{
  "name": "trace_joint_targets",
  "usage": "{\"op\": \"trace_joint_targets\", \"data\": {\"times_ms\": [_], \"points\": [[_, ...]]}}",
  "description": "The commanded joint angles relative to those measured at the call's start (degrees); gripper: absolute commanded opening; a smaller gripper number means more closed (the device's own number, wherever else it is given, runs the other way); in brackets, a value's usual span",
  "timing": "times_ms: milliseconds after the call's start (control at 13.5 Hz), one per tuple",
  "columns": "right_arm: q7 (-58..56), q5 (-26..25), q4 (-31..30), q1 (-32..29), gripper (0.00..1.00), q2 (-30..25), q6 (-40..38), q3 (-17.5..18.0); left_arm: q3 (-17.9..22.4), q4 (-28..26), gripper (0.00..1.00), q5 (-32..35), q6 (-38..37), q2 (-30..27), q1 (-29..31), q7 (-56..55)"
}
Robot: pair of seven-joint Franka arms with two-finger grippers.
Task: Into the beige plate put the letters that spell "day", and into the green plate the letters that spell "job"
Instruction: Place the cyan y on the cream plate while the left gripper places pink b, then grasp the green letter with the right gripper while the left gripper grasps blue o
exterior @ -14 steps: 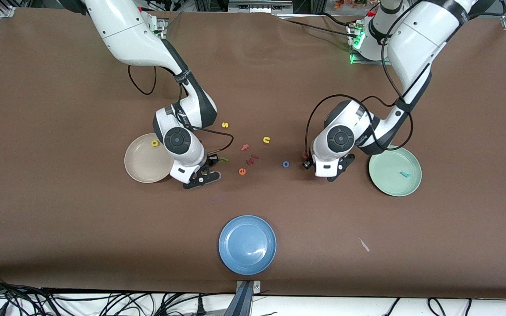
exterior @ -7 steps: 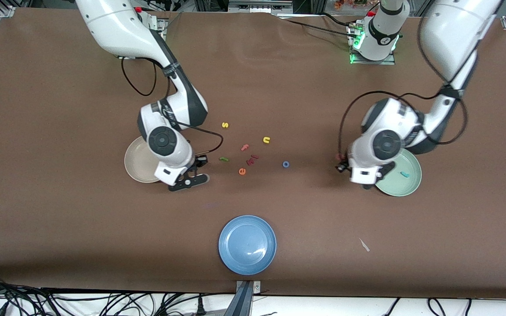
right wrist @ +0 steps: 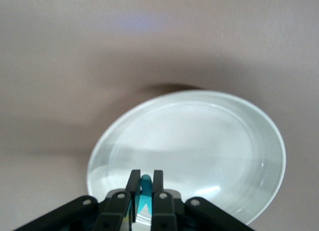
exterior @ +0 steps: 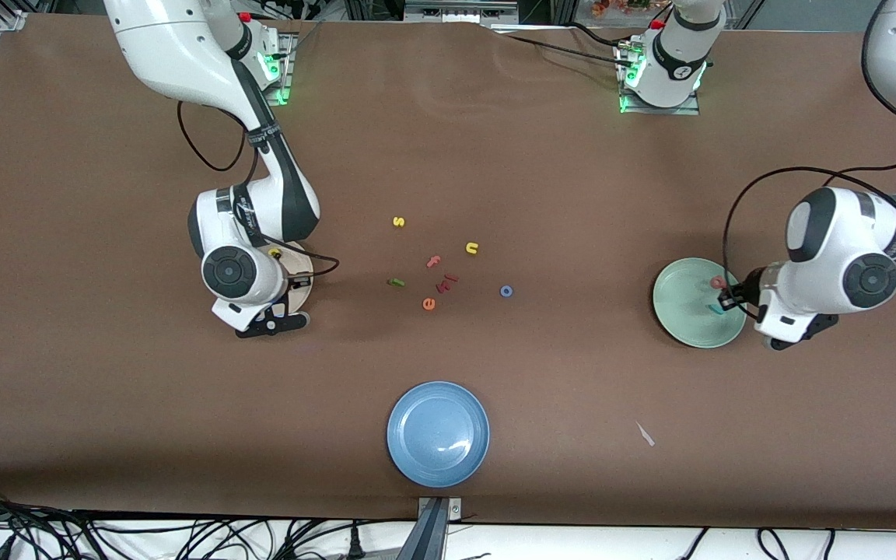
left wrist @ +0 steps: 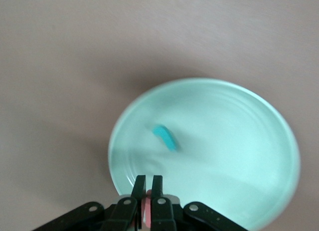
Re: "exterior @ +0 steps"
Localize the beige round plate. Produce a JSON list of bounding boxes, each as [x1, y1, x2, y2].
[[265, 237, 315, 313]]

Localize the green round plate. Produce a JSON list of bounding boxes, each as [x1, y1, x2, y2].
[[652, 257, 748, 348]]

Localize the blue round plate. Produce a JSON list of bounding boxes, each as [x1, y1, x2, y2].
[[387, 380, 491, 489]]

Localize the brown table cover sheet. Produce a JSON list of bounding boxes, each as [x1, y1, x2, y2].
[[0, 14, 896, 531]]

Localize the orange flowers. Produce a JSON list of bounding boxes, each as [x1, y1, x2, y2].
[[592, 0, 651, 18]]

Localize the grey background device box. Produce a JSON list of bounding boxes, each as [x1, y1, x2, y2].
[[404, 0, 520, 24]]

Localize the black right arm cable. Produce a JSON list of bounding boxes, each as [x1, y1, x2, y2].
[[177, 100, 340, 279]]

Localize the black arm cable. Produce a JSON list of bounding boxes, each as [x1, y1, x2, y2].
[[177, 100, 340, 279], [723, 0, 896, 320]]

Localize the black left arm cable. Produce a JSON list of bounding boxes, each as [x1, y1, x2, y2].
[[723, 0, 896, 320]]

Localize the left arm aluminium base plate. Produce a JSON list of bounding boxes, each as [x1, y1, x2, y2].
[[619, 39, 702, 116]]

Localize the right arm aluminium base plate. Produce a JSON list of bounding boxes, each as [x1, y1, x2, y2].
[[207, 31, 297, 107]]

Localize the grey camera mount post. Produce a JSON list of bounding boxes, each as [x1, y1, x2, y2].
[[415, 496, 464, 560]]

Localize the black base cable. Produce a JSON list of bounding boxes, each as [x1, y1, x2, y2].
[[491, 23, 635, 67]]

